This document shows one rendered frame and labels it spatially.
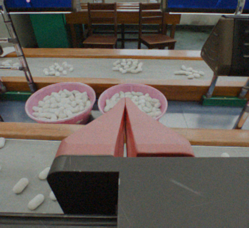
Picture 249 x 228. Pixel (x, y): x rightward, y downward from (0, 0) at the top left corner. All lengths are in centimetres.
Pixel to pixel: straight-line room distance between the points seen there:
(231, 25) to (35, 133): 55
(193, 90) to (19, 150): 72
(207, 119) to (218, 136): 21
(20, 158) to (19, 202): 13
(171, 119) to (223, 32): 52
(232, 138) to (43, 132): 58
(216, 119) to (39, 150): 68
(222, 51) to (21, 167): 53
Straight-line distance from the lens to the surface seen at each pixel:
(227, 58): 26
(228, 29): 27
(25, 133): 61
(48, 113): 71
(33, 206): 46
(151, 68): 98
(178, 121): 73
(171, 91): 81
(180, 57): 113
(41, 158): 55
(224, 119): 82
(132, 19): 296
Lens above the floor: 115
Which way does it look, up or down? 37 degrees down
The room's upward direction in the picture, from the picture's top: straight up
